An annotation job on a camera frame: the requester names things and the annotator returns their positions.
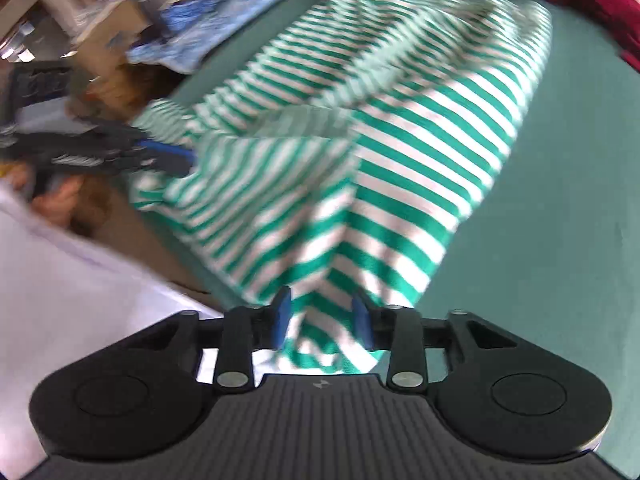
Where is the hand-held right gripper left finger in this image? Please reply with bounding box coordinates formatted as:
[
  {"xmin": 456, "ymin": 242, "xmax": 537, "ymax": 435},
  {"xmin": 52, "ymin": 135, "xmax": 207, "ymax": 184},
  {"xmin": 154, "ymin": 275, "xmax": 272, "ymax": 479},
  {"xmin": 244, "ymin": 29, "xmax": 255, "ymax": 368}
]
[{"xmin": 135, "ymin": 286, "xmax": 292, "ymax": 393}]

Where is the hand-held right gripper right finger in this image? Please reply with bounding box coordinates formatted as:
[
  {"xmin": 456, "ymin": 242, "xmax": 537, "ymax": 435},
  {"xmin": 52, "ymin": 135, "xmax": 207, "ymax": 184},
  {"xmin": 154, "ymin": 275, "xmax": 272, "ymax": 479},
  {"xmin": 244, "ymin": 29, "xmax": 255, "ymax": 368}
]
[{"xmin": 351, "ymin": 290, "xmax": 517, "ymax": 391}]

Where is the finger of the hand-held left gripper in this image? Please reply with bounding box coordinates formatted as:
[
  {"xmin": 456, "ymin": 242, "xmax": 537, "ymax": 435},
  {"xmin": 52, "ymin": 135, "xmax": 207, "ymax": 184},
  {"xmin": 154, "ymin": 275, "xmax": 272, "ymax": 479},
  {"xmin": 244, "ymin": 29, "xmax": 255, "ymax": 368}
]
[{"xmin": 132, "ymin": 139, "xmax": 197, "ymax": 178}]

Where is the green striped shirt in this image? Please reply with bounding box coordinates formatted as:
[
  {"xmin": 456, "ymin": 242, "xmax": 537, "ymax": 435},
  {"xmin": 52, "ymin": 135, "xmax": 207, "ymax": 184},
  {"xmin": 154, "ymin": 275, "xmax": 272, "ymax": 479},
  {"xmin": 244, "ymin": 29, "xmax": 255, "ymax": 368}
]
[{"xmin": 127, "ymin": 0, "xmax": 553, "ymax": 376}]

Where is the person's left hand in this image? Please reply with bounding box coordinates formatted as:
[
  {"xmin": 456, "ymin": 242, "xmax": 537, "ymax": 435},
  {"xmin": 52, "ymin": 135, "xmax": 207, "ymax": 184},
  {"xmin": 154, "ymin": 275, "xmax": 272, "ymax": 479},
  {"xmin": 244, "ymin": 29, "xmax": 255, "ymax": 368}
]
[{"xmin": 10, "ymin": 166, "xmax": 86, "ymax": 226}]

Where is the cardboard box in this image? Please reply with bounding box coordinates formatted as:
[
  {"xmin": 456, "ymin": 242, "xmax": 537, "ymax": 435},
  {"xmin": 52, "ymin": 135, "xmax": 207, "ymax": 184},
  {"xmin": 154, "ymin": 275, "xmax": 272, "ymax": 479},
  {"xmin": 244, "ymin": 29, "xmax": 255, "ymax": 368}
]
[{"xmin": 65, "ymin": 0, "xmax": 156, "ymax": 76}]

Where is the blue white patterned cloth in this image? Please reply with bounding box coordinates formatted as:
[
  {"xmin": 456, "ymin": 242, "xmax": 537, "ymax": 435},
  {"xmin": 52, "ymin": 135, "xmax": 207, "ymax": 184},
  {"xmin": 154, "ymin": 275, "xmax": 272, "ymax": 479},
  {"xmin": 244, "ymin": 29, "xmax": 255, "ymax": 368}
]
[{"xmin": 127, "ymin": 0, "xmax": 307, "ymax": 73}]

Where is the person's white coat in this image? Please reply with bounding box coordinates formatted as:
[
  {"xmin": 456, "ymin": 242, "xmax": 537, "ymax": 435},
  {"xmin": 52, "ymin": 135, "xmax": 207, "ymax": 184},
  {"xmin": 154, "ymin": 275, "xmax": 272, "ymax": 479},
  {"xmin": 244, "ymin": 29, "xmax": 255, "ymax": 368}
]
[{"xmin": 0, "ymin": 180, "xmax": 226, "ymax": 480}]

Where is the green table cloth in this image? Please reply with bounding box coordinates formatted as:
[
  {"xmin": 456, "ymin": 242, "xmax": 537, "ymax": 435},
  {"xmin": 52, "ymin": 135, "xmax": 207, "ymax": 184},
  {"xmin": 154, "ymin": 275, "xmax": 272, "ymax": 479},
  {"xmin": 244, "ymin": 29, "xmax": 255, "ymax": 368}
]
[{"xmin": 165, "ymin": 0, "xmax": 640, "ymax": 480}]

